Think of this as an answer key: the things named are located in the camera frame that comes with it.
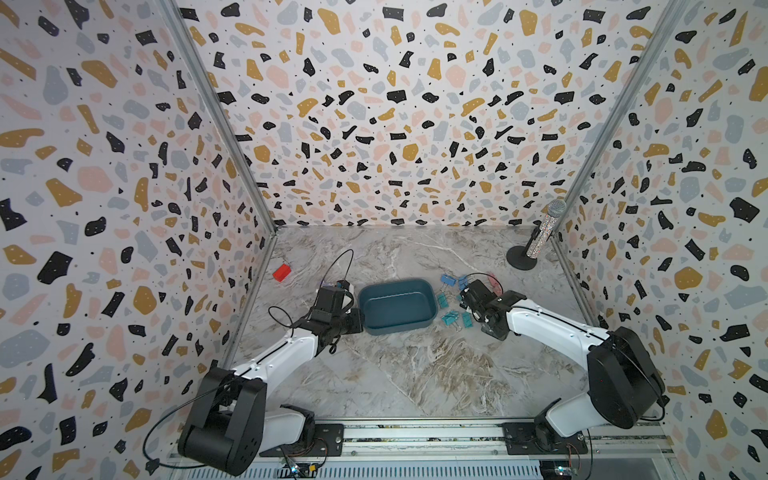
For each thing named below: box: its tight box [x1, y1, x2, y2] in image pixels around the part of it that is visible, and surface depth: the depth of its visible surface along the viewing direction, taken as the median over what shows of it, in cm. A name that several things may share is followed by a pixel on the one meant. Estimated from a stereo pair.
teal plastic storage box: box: [358, 278, 438, 336], surface depth 101 cm
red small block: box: [272, 264, 291, 282], surface depth 108 cm
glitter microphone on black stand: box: [506, 200, 567, 271], surface depth 101 cm
